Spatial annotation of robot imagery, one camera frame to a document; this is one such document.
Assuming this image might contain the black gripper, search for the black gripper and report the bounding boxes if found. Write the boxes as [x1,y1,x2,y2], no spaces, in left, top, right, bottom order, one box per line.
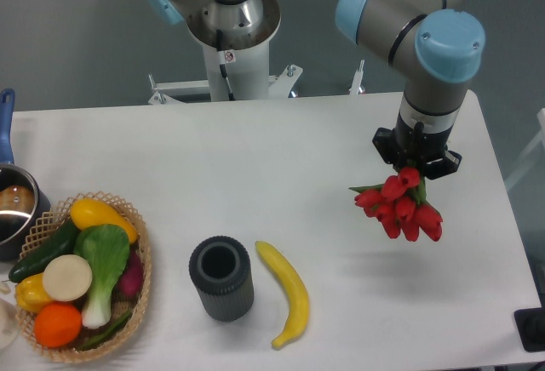
[372,126,462,180]

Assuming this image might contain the red tulip bouquet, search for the red tulip bouquet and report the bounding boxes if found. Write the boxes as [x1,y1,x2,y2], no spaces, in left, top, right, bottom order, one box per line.
[351,167,443,242]

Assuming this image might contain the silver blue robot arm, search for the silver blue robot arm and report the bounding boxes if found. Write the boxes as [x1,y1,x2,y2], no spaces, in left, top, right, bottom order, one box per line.
[335,0,485,180]

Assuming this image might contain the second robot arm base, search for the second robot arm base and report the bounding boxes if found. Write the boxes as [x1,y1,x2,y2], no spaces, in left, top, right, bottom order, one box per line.
[147,0,281,51]

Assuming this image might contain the dark grey ribbed vase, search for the dark grey ribbed vase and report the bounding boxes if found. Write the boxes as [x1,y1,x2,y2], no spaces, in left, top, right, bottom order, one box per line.
[188,236,254,322]

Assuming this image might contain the yellow banana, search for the yellow banana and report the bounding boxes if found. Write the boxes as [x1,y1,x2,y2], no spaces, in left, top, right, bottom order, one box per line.
[255,241,310,350]

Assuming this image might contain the black device at edge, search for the black device at edge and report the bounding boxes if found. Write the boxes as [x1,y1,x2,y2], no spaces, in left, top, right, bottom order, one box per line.
[513,307,544,352]

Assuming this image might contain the purple radish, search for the purple radish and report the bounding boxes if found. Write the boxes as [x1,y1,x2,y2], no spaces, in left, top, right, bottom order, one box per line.
[117,250,144,298]

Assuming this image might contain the green bok choy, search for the green bok choy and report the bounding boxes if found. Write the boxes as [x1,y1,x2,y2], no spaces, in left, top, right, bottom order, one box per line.
[74,224,130,329]

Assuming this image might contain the yellow squash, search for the yellow squash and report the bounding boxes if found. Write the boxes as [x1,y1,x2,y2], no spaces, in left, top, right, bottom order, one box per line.
[70,198,139,244]

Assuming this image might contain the green chili pepper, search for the green chili pepper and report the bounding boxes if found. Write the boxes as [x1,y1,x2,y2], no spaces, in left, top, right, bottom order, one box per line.
[77,310,132,351]

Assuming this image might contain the green cucumber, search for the green cucumber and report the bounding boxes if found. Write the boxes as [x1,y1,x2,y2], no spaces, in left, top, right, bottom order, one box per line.
[9,219,80,283]

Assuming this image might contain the woven wicker basket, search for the woven wicker basket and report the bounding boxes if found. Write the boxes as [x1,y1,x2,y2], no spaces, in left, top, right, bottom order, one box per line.
[16,191,152,363]

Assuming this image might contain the white round radish slice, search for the white round radish slice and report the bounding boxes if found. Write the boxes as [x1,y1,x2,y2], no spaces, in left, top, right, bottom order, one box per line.
[43,254,93,302]

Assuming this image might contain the orange fruit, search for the orange fruit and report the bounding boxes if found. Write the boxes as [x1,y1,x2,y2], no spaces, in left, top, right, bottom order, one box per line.
[33,302,83,348]

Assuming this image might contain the yellow bell pepper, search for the yellow bell pepper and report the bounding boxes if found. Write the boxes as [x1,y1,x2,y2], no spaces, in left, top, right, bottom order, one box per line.
[15,273,54,313]

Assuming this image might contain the white garlic piece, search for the white garlic piece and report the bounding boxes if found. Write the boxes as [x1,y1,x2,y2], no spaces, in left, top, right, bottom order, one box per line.
[0,281,11,294]

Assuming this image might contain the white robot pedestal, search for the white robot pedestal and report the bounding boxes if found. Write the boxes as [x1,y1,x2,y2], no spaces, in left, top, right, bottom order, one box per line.
[148,42,303,105]

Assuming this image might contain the dark pot with blue handle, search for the dark pot with blue handle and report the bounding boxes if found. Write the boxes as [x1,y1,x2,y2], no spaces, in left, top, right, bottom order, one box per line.
[1,88,50,261]

